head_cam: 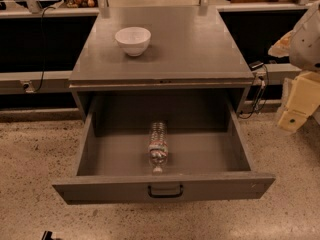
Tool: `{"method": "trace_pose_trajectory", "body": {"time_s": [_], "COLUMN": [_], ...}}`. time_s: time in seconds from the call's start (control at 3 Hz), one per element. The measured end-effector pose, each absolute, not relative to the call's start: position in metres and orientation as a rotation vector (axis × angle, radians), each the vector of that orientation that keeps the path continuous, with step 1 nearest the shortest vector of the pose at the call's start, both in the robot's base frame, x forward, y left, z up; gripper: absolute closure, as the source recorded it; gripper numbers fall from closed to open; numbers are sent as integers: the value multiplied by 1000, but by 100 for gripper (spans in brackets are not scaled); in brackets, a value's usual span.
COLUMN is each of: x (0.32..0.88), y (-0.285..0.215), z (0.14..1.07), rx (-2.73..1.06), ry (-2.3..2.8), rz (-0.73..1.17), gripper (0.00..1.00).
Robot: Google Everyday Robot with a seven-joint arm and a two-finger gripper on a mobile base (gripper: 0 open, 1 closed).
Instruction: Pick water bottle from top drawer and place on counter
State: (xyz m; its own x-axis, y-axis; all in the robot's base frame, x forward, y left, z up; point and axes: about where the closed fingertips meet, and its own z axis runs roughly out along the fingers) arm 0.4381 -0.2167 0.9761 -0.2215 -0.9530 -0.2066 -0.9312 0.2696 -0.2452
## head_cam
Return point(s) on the small black floor object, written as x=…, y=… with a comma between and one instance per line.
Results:
x=47, y=235

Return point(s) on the black power adapter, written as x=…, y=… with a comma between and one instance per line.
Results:
x=255, y=65

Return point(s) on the black drawer handle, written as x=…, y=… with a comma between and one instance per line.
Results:
x=165, y=193

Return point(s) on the clear plastic water bottle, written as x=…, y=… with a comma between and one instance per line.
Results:
x=158, y=147

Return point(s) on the grey open top drawer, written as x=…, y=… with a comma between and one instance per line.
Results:
x=207, y=152

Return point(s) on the white ceramic bowl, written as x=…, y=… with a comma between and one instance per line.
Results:
x=133, y=40

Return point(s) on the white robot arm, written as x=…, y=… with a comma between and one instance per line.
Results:
x=305, y=42

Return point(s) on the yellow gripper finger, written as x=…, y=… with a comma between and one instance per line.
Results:
x=282, y=47
x=300, y=99

